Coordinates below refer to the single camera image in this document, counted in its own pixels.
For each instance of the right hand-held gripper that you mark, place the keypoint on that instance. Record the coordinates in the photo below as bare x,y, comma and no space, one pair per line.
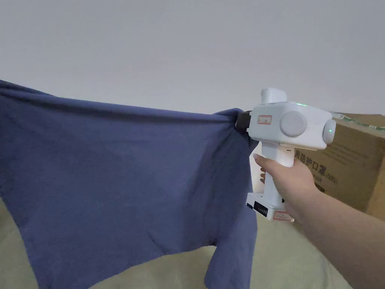
293,123

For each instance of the dark blue shirt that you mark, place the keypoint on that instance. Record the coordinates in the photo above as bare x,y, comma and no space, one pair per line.
120,168

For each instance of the person's right forearm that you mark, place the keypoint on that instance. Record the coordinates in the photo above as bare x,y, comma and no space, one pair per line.
340,234

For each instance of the person's right hand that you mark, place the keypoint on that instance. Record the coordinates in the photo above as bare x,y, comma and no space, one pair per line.
284,180

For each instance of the brown cardboard carton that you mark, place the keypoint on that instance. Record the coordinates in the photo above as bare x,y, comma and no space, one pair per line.
352,168

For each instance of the bed with beige sheet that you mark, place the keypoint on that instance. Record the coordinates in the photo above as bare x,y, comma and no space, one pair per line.
168,265

